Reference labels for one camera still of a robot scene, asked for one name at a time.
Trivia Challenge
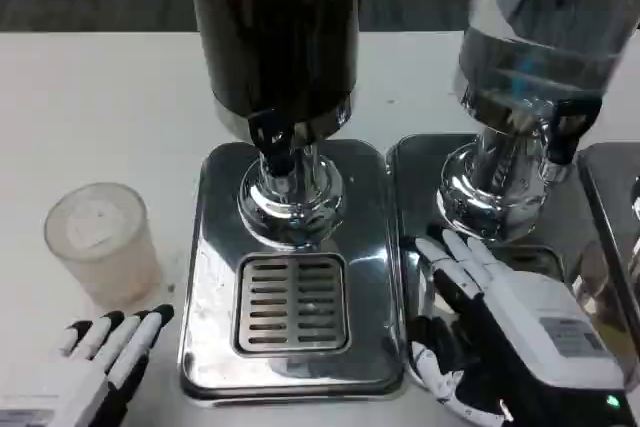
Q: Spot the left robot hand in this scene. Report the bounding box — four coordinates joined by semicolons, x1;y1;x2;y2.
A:
0;302;175;427

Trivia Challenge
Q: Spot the black tap of dark dispenser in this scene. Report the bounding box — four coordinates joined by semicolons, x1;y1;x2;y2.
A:
247;109;301;176

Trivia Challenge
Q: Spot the clear ribbed glass cup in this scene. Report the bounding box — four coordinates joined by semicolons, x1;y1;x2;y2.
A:
43;182;162;309

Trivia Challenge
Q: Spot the dark drink dispenser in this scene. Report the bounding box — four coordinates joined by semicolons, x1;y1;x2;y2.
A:
184;0;364;248

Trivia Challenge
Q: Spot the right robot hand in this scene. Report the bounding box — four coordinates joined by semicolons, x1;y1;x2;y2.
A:
408;229;634;427

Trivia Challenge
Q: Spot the black tap of water dispenser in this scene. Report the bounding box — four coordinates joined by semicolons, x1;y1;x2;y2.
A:
542;95;604;166

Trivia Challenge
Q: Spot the clear water dispenser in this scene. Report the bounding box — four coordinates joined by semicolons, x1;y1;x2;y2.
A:
435;0;640;243

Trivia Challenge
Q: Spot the steel base at picture edge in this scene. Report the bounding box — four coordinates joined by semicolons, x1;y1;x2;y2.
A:
577;141;640;333

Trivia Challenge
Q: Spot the steel base of dark dispenser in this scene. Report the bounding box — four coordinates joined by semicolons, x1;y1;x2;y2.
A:
178;139;406;396

